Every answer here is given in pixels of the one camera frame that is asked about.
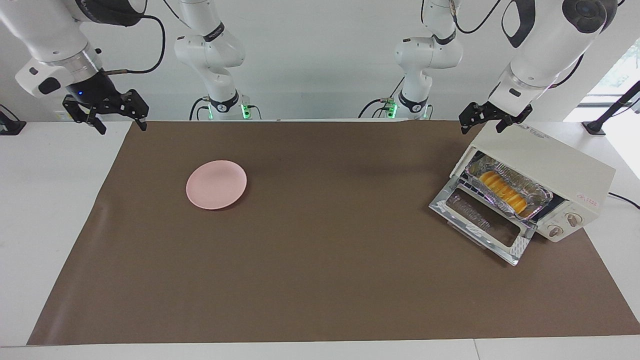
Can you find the cream toaster oven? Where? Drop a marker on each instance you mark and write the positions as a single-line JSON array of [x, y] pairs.
[[540, 155]]

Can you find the glass oven door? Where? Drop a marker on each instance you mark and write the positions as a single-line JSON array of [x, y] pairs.
[[520, 246]]

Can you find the black camera stand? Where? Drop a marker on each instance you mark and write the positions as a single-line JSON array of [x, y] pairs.
[[595, 126]]

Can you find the cream oven knob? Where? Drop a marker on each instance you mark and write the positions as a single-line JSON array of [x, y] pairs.
[[555, 231], [574, 219]]

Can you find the black table clamp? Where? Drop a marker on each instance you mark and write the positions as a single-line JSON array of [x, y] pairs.
[[10, 127]]

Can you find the white wall power socket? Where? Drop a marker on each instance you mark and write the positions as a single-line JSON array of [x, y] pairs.
[[60, 116]]

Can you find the pink round plate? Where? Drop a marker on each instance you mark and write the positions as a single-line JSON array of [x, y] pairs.
[[216, 184]]

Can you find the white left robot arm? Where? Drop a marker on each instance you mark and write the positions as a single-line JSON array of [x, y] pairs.
[[545, 45]]

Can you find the aluminium foil tray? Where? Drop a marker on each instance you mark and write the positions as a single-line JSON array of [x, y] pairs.
[[541, 193]]

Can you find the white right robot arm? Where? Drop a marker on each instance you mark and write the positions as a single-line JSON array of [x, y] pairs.
[[50, 35]]

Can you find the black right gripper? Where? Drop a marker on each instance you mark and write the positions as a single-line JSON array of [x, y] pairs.
[[95, 92]]

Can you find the brown table mat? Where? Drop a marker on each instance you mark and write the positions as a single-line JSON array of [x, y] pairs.
[[325, 275]]

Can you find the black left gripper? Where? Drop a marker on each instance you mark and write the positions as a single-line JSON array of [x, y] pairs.
[[500, 114]]

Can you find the sliced golden bread loaf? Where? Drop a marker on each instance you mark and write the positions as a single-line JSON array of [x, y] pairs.
[[500, 190]]

